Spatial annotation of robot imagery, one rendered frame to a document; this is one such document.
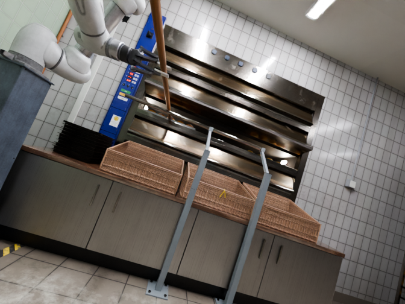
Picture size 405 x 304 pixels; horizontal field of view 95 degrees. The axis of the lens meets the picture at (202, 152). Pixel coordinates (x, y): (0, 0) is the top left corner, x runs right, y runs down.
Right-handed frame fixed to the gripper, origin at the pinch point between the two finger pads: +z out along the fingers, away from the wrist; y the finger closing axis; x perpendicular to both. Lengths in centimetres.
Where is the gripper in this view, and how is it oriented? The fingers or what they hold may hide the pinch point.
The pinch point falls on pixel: (163, 70)
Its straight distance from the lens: 100.9
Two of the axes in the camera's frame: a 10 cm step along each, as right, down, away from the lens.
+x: 1.4, -0.7, -9.9
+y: -3.4, 9.3, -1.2
